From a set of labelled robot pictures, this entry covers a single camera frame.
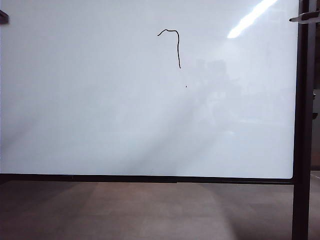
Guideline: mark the small metal stand knob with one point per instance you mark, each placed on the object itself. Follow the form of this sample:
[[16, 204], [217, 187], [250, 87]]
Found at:
[[314, 94]]

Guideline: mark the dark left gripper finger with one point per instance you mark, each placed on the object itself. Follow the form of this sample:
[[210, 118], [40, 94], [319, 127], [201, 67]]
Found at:
[[3, 18]]

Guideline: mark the white glossy whiteboard panel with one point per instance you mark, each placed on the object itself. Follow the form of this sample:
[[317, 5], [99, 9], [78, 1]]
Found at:
[[125, 100]]

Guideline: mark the white whiteboard with black frame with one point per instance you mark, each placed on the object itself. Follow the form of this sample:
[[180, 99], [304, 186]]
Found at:
[[301, 125]]

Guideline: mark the grey marker pen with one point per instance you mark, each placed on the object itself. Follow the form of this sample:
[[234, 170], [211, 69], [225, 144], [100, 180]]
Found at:
[[303, 17]]

